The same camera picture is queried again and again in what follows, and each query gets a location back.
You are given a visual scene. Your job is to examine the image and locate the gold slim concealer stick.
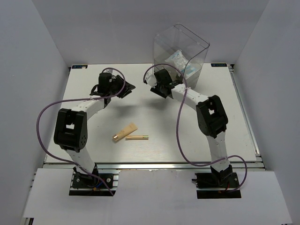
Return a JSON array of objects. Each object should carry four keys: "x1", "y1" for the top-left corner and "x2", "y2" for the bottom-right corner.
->
[{"x1": 125, "y1": 135, "x2": 149, "y2": 140}]

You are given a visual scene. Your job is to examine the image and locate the aluminium table front rail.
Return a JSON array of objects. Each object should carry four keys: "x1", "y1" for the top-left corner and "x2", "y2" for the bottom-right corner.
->
[{"x1": 43, "y1": 161, "x2": 265, "y2": 171}]

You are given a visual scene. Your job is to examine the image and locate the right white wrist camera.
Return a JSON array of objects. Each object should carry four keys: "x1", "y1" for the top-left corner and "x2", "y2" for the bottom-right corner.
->
[{"x1": 143, "y1": 72, "x2": 157, "y2": 88}]

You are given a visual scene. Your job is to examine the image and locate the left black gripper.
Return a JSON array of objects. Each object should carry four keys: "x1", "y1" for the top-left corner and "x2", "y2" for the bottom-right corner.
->
[{"x1": 108, "y1": 75, "x2": 135, "y2": 98}]

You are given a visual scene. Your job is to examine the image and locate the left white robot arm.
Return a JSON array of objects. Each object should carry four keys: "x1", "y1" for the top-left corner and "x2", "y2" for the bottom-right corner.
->
[{"x1": 54, "y1": 71, "x2": 135, "y2": 187}]

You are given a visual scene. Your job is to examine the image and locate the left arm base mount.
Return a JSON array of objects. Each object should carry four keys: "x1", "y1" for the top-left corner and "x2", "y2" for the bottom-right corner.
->
[{"x1": 69, "y1": 167, "x2": 119, "y2": 197}]

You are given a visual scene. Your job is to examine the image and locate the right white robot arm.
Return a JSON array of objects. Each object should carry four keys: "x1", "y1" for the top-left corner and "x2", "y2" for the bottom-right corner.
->
[{"x1": 143, "y1": 69, "x2": 233, "y2": 187}]

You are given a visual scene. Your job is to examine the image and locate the purple cable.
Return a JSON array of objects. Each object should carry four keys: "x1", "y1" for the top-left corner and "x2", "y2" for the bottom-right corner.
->
[
  {"x1": 36, "y1": 67, "x2": 127, "y2": 196},
  {"x1": 142, "y1": 63, "x2": 248, "y2": 193}
]

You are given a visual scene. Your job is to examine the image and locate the beige foundation tube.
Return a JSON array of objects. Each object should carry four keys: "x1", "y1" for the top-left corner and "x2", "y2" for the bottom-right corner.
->
[{"x1": 112, "y1": 122, "x2": 138, "y2": 143}]

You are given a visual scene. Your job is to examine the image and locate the cotton pad pack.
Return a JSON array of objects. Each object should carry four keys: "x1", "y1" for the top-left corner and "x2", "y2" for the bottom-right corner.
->
[
  {"x1": 184, "y1": 66, "x2": 199, "y2": 79},
  {"x1": 165, "y1": 50, "x2": 188, "y2": 74}
]

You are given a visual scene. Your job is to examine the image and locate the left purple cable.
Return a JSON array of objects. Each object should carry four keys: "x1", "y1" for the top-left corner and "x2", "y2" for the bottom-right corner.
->
[{"x1": 36, "y1": 67, "x2": 127, "y2": 196}]

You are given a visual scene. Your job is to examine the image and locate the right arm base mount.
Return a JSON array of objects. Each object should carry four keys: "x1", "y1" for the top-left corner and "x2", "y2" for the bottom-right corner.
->
[{"x1": 192, "y1": 172, "x2": 241, "y2": 199}]

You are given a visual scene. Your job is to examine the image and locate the clear acrylic organizer box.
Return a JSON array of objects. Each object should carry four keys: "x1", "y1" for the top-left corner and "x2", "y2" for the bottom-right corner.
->
[{"x1": 153, "y1": 23, "x2": 210, "y2": 89}]

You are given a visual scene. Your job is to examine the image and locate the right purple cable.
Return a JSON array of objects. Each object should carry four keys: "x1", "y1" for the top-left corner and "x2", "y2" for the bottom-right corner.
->
[{"x1": 142, "y1": 63, "x2": 248, "y2": 193}]

